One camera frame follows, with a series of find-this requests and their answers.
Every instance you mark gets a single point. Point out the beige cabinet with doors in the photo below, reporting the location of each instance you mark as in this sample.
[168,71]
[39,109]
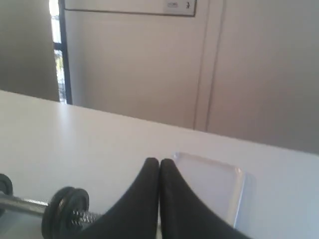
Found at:
[247,69]

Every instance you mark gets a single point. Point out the white rectangular plastic tray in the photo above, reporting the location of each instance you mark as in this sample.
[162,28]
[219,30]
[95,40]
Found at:
[224,188]

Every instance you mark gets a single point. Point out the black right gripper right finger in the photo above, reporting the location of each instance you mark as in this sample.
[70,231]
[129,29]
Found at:
[183,215]

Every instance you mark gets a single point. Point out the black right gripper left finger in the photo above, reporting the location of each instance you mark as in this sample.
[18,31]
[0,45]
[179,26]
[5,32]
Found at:
[135,214]

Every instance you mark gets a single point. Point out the white cabinet label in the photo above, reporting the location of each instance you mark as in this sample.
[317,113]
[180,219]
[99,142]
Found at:
[179,7]

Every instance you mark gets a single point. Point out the black weight plate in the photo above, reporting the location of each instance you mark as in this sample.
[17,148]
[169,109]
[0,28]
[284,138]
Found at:
[73,202]
[50,211]
[6,192]

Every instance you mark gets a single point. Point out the chrome threaded dumbbell bar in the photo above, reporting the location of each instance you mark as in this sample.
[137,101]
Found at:
[27,203]

